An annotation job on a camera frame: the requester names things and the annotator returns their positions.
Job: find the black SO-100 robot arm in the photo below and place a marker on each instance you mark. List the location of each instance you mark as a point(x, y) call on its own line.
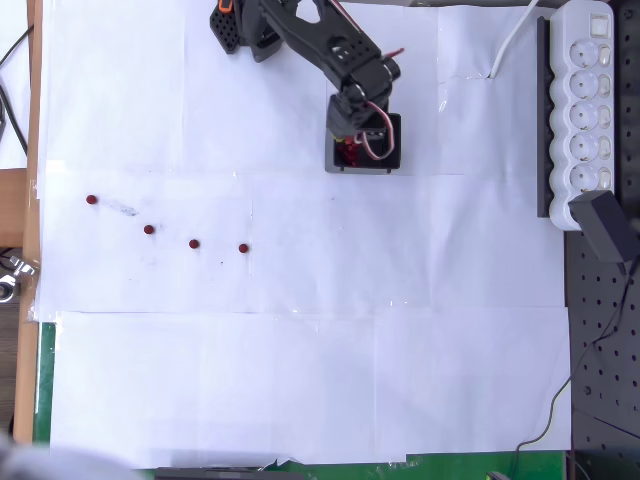
point(320, 35)

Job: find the green mat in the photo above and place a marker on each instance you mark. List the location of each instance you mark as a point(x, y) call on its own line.
point(45, 380)

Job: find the black square bin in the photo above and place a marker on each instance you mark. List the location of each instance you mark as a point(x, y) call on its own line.
point(331, 160)

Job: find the white power strip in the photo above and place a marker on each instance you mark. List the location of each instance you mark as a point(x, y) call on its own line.
point(585, 115)

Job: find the black power adapter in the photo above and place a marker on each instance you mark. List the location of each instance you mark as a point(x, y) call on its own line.
point(600, 225)

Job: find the white paper table cover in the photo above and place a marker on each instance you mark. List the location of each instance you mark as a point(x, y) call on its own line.
point(300, 350)

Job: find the black pegboard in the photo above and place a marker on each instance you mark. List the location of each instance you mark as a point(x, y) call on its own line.
point(600, 310)

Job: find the blurry grey white object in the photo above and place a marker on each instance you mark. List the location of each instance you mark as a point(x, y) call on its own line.
point(50, 462)

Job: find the metal clamp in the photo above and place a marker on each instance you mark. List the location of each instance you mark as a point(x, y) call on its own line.
point(17, 265)

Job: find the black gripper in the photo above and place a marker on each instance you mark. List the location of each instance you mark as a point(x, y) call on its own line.
point(339, 126)

